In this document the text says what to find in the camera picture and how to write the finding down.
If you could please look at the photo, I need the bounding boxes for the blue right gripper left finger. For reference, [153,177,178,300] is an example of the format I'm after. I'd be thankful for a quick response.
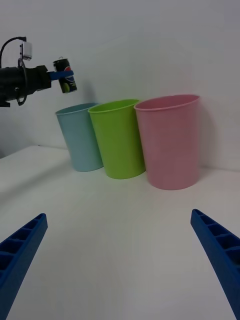
[0,212,49,320]

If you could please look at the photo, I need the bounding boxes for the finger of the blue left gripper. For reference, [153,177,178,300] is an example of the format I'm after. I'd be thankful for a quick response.
[48,70,75,81]

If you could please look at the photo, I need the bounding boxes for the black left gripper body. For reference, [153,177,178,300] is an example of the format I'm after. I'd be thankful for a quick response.
[24,64,53,96]

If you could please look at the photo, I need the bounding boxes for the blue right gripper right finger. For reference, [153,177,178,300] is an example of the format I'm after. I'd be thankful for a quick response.
[190,208,240,320]

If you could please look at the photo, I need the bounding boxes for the black drink can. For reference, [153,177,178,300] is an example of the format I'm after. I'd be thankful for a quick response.
[52,57,78,95]

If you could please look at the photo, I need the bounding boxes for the pale blue plastic bin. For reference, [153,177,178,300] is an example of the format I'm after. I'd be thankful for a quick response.
[54,102,105,173]

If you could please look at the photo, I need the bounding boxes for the green plastic bin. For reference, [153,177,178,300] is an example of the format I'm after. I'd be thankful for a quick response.
[87,98,147,180]

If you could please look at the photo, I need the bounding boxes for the pink plastic bin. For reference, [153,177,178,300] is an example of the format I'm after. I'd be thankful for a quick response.
[133,94,201,191]

